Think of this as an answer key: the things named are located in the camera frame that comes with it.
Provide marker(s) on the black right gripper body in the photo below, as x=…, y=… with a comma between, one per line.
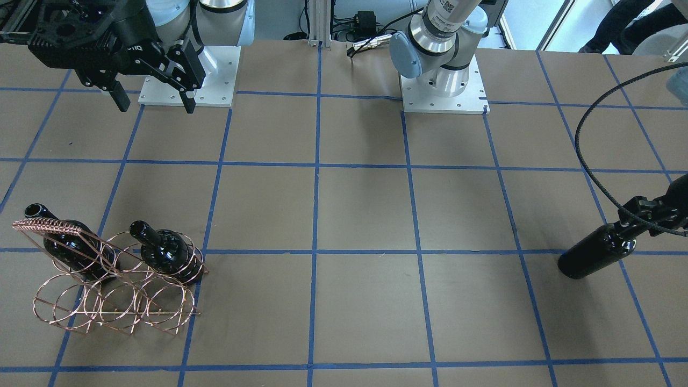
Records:
x=130, y=33

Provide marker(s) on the dark bottle in basket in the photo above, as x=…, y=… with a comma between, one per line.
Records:
x=168, y=253
x=86, y=257

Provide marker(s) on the dark bottle in basket front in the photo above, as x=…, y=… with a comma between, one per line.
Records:
x=168, y=253

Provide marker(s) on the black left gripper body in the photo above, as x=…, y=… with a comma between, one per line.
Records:
x=678, y=198

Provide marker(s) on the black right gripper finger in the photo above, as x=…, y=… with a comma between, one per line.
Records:
x=188, y=98
x=119, y=96

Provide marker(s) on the dark bottle in basket rear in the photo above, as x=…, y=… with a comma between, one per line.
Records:
x=86, y=257

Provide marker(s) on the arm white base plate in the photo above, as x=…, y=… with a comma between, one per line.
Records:
x=446, y=91
x=212, y=86

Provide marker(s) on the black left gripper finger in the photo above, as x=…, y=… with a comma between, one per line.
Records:
x=633, y=228
x=638, y=211

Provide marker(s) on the black power brick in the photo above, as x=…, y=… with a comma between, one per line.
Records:
x=365, y=22

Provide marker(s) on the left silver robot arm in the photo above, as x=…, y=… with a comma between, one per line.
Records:
x=435, y=56

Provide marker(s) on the copper wire wine basket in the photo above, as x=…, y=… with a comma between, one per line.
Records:
x=133, y=296

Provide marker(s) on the dark wine bottle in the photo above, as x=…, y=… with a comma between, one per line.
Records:
x=601, y=248

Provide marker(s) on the aluminium frame post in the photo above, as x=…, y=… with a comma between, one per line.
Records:
x=320, y=23

